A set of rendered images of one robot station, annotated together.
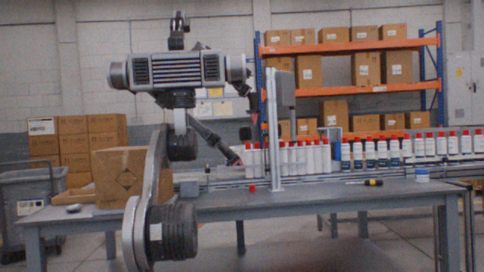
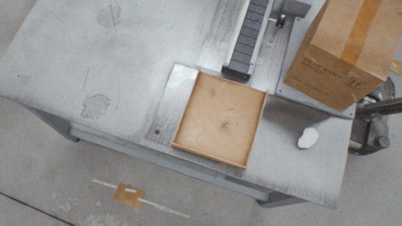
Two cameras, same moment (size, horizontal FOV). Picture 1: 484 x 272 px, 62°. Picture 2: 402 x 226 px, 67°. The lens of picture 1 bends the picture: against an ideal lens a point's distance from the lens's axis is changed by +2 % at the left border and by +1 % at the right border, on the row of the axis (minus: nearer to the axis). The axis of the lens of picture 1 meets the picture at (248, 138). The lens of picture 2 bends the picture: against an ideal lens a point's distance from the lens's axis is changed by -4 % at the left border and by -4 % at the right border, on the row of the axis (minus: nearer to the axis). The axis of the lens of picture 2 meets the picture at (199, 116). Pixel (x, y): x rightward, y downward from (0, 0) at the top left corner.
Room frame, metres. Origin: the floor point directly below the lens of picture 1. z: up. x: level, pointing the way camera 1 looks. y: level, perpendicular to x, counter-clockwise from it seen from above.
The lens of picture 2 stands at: (2.20, 1.28, 1.87)
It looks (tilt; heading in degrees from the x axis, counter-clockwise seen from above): 71 degrees down; 283
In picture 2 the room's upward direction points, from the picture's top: 10 degrees clockwise
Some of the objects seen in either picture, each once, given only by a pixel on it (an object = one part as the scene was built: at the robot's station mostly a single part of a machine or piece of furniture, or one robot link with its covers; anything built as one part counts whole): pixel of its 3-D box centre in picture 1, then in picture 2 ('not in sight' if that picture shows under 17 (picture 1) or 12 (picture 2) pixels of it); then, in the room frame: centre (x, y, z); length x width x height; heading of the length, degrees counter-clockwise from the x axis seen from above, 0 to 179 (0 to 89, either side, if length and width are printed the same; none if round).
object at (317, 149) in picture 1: (317, 156); not in sight; (2.33, -0.40, 0.98); 0.05 x 0.05 x 0.20
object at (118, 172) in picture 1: (135, 174); (342, 47); (1.93, 0.56, 0.99); 0.30 x 0.24 x 0.27; 84
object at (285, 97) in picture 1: (280, 89); not in sight; (2.22, -0.20, 1.38); 0.17 x 0.10 x 0.19; 150
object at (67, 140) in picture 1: (85, 165); not in sight; (5.56, 2.31, 0.70); 1.20 x 0.82 x 1.39; 98
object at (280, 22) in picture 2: not in sight; (271, 27); (2.17, 0.54, 0.91); 0.07 x 0.03 x 0.16; 5
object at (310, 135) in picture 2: (74, 207); (308, 137); (1.91, 0.86, 0.85); 0.08 x 0.07 x 0.04; 40
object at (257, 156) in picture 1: (257, 159); not in sight; (2.30, -0.05, 0.98); 0.05 x 0.05 x 0.20
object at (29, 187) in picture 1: (35, 204); not in sight; (4.01, 2.19, 0.48); 0.89 x 0.63 x 0.96; 21
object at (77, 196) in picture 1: (88, 195); (221, 116); (2.22, 0.91, 0.85); 0.30 x 0.26 x 0.04; 95
